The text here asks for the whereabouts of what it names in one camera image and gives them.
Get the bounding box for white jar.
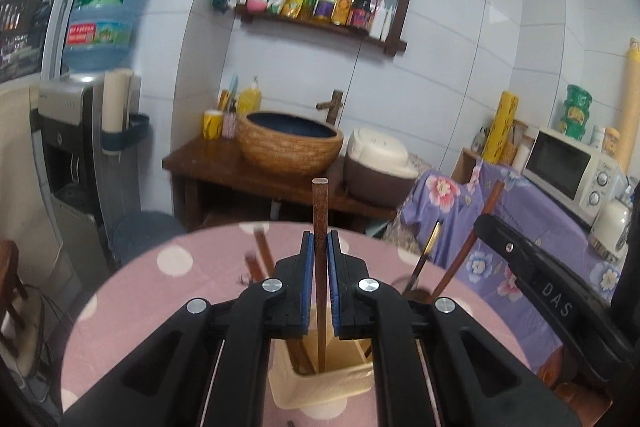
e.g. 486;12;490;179
514;143;532;174

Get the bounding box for white kettle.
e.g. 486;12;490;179
590;197;633;263

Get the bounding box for dark wooden utensil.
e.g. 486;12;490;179
244;254;263;284

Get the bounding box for white microwave oven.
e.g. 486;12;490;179
522;127;628;228

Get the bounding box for yellow cup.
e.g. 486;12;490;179
202;109;224;140

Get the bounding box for cream paper cup tube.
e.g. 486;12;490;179
102;68;135;132

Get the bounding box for pink polka dot tablecloth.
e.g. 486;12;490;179
60;221;531;427

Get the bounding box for wooden stool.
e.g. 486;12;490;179
0;239;28;343

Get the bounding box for white brown rice cooker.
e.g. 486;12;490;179
342;128;418;208

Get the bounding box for blue water bottle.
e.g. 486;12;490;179
64;0;153;75

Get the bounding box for black chopstick with gold end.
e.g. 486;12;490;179
404;221;443;293

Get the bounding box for beige perforated utensil holder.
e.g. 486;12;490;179
267;337;376;409

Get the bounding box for yellow patterned roll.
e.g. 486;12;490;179
481;91;521;165

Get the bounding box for bamboo faucet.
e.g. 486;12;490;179
316;89;345;125

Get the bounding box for grey water dispenser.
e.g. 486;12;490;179
30;77;116;268

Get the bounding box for yellow soap pump bottle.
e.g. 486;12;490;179
237;77;263;115

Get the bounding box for teal cup holder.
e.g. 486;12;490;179
100;113;151;155

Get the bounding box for grey blue trash bin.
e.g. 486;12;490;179
111;212;188;265

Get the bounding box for green stacked containers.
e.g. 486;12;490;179
557;84;593;142

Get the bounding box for white squeeze bottle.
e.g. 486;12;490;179
370;0;393;40

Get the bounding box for purple floral cloth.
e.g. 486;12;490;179
397;159;631;373

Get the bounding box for yellow canister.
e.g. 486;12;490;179
602;127;621;158

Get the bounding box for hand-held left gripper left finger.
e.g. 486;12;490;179
60;229;317;427

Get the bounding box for dark soy sauce bottle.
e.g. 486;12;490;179
350;0;376;30

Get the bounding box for dark wooden washstand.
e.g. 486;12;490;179
162;137;401;233

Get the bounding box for woven brown wash basin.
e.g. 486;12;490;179
236;111;346;178

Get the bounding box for purple label bottle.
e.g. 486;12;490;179
315;0;338;24

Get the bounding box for thin reddish brown chopstick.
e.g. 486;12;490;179
430;179;505;300

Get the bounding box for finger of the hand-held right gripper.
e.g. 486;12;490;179
474;213;539;291

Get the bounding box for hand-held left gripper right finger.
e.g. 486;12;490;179
326;229;563;427

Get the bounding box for amber bottle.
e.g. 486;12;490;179
332;0;355;26

